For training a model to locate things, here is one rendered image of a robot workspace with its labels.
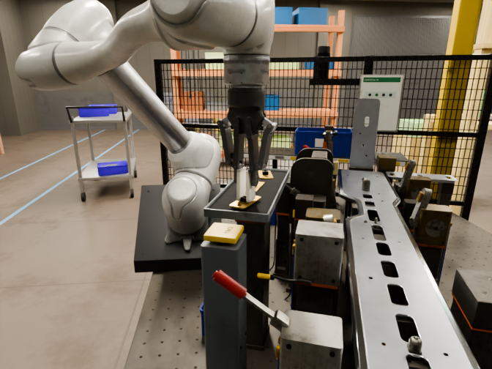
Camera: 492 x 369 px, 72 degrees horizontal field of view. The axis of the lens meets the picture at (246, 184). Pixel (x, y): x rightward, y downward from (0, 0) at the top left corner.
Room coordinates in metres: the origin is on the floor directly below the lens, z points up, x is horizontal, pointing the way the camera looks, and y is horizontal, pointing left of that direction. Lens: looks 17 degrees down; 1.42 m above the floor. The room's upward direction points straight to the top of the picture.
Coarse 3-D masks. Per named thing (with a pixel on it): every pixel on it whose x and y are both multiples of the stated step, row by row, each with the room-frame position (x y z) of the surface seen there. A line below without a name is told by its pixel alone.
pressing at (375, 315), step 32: (352, 192) 1.27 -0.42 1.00; (384, 192) 1.27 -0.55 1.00; (352, 224) 0.95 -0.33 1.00; (384, 224) 0.95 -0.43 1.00; (352, 256) 0.75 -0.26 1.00; (384, 256) 0.75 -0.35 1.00; (416, 256) 0.75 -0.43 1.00; (352, 288) 0.61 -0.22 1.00; (384, 288) 0.62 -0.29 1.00; (416, 288) 0.62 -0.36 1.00; (352, 320) 0.52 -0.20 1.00; (384, 320) 0.52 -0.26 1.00; (416, 320) 0.52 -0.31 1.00; (448, 320) 0.52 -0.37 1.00; (384, 352) 0.44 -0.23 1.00; (448, 352) 0.44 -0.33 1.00
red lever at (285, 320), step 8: (216, 272) 0.46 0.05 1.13; (224, 272) 0.47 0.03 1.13; (216, 280) 0.46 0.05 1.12; (224, 280) 0.45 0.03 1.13; (232, 280) 0.46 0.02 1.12; (232, 288) 0.45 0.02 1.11; (240, 288) 0.45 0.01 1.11; (240, 296) 0.45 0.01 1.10; (248, 296) 0.45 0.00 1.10; (256, 304) 0.45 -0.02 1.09; (264, 312) 0.44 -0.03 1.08; (272, 312) 0.45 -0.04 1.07; (280, 312) 0.45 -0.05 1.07; (272, 320) 0.44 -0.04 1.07; (280, 320) 0.43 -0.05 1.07; (288, 320) 0.44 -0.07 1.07; (280, 328) 0.43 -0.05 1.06
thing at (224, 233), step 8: (216, 224) 0.59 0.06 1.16; (224, 224) 0.59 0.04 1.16; (232, 224) 0.59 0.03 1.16; (208, 232) 0.56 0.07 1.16; (216, 232) 0.56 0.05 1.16; (224, 232) 0.56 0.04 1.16; (232, 232) 0.56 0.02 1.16; (240, 232) 0.56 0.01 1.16; (208, 240) 0.54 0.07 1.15; (216, 240) 0.54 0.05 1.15; (224, 240) 0.54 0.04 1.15; (232, 240) 0.53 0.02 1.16
